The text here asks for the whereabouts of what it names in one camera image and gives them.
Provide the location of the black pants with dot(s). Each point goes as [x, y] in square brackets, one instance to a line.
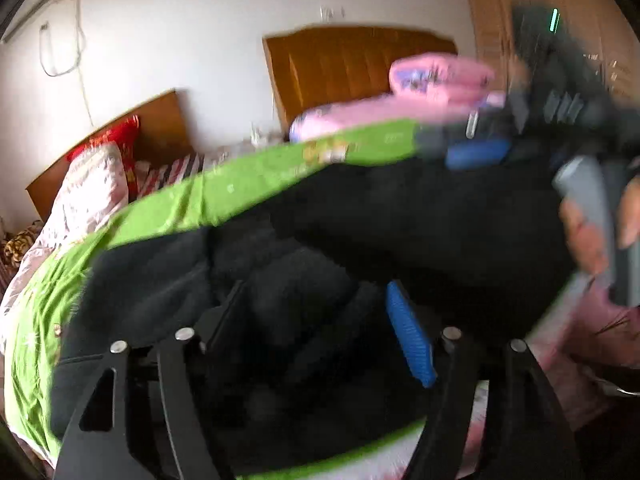
[400, 225]

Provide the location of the light wooden wardrobe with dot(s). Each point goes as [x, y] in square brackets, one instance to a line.
[495, 10]

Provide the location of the white charger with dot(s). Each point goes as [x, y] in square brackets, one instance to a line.
[257, 135]

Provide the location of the red pillow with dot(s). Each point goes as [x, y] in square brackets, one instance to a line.
[117, 140]

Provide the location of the small wooden headboard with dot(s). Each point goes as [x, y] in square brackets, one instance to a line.
[160, 120]

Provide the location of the large wooden headboard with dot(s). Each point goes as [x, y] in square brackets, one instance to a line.
[340, 70]

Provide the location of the white wall socket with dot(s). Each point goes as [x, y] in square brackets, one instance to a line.
[332, 12]

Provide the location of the person's right hand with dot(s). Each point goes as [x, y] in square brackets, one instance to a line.
[585, 240]

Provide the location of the pink floral quilt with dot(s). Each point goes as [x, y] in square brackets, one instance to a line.
[85, 190]

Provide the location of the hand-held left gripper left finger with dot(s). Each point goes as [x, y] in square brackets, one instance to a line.
[225, 315]

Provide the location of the green cloth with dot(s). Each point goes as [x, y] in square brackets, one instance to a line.
[165, 210]

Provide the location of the plaid bed sheet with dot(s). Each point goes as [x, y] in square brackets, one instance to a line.
[170, 172]

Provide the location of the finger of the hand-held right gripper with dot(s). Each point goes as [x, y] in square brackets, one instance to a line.
[475, 155]

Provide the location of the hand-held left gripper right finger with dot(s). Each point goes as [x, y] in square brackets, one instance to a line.
[407, 330]

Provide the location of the tiger print blanket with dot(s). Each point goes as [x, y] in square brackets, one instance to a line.
[17, 247]

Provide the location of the folded pink quilt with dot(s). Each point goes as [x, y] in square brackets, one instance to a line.
[440, 77]

